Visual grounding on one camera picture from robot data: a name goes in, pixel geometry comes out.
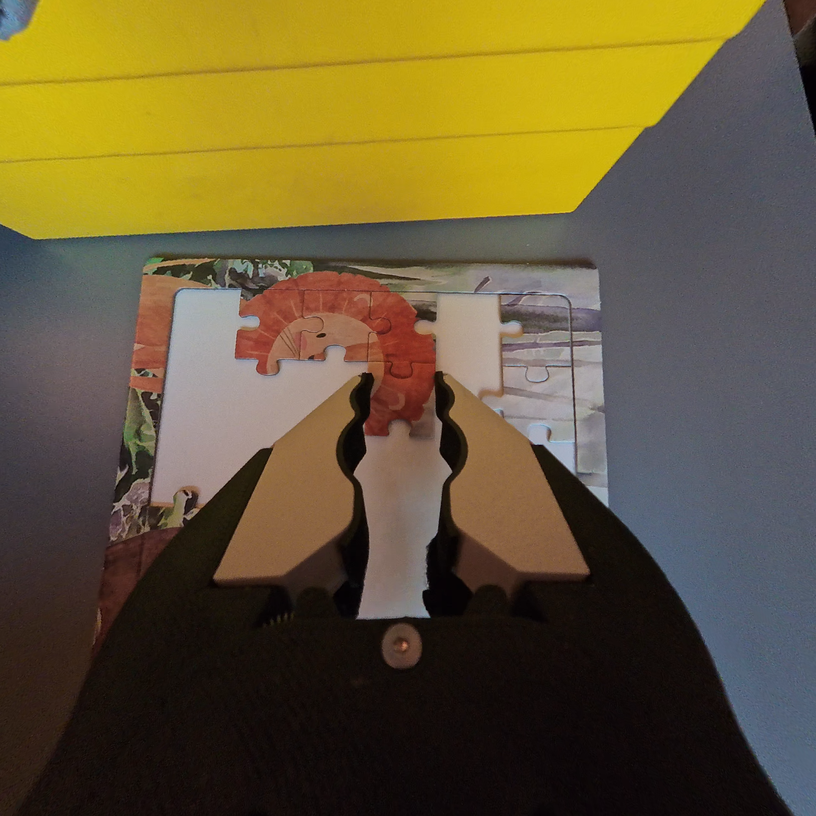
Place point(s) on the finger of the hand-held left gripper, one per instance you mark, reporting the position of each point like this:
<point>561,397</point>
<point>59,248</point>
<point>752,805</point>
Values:
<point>13,16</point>

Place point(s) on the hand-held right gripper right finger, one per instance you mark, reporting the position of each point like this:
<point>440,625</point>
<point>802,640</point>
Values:
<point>516,510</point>

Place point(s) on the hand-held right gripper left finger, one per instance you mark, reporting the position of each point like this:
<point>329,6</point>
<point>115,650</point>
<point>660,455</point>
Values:
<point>280,510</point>

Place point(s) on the puzzle frame tray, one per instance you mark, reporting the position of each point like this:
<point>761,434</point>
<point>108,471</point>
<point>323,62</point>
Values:
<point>204,395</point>

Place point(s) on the red puzzle piece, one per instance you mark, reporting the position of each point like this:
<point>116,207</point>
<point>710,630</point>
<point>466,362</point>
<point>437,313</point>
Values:
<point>408,395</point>
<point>268,331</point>
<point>408,331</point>
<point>338,325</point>

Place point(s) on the yellow plastic bin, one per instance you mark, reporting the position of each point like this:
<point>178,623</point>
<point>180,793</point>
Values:
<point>319,127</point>

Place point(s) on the grey desk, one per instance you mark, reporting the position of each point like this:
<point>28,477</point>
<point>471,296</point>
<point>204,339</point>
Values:
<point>701,319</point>

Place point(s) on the green white puzzle piece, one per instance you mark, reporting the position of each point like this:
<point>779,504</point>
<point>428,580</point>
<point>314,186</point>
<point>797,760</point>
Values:
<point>182,503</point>

